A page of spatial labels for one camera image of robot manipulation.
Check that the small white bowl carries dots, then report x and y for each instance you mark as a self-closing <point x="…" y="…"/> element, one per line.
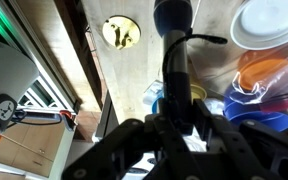
<point x="270" y="20"/>

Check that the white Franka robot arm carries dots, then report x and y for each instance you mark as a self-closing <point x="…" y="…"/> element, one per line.
<point x="7" y="73"/>

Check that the clear plastic zip bag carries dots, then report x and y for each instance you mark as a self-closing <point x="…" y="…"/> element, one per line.
<point x="284" y="83"/>

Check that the wooden butcher block table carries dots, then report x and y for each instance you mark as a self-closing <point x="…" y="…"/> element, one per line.
<point x="134" y="73"/>

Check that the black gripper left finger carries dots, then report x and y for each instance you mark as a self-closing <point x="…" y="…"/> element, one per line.
<point x="134" y="140"/>

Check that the wooden drawer cabinet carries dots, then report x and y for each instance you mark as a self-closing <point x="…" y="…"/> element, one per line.
<point x="27" y="150"/>

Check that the yellow plastic cup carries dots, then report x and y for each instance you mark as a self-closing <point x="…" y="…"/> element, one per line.
<point x="199" y="92"/>

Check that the dark blue plastic cup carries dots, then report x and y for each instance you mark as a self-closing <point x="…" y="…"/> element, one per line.
<point x="260" y="118"/>

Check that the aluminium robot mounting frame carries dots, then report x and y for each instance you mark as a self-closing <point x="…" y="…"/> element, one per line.
<point x="50" y="80"/>

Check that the round brass holder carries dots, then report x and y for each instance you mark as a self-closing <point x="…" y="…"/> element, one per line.
<point x="121" y="31"/>

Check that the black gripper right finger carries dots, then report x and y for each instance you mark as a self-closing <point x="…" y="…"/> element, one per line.
<point x="250" y="146"/>

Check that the white stove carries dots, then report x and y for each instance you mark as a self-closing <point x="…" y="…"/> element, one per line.
<point x="139" y="165"/>

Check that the light blue plastic bowl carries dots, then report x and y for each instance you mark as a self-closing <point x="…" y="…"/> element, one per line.
<point x="157" y="104"/>

